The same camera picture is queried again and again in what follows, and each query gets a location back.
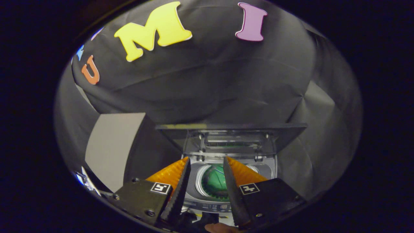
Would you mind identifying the grey and white cabinet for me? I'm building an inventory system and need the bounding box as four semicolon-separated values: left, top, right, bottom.
85;112;181;193

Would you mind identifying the black backdrop cloth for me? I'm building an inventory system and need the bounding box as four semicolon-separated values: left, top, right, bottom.
53;0;363;201

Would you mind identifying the green polo shirt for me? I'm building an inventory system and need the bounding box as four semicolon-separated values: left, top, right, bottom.
201;164;228;198

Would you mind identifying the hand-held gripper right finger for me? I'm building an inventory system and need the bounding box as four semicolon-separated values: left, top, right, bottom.
223;156;307;228

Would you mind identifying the washing machine lid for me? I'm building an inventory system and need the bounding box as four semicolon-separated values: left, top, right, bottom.
155;123;308;160

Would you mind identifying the blue and white board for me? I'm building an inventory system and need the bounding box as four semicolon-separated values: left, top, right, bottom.
75;171;94;191

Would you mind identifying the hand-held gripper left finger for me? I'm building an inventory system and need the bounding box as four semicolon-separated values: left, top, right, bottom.
112;157;191;227

